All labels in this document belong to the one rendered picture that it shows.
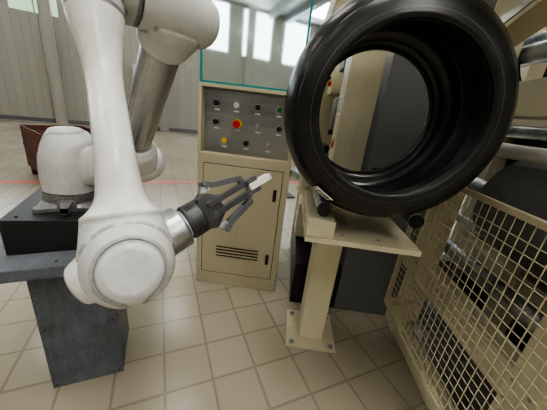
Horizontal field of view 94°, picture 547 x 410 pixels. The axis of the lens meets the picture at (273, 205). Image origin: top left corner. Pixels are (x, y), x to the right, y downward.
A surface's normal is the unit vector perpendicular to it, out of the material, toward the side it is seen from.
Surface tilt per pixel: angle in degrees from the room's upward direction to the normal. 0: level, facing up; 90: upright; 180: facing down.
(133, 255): 76
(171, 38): 137
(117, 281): 72
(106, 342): 90
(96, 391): 0
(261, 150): 90
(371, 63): 90
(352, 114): 90
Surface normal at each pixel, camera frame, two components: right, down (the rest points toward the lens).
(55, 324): 0.38, 0.36
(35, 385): 0.11, -0.93
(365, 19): -0.17, 0.17
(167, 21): 0.37, 0.84
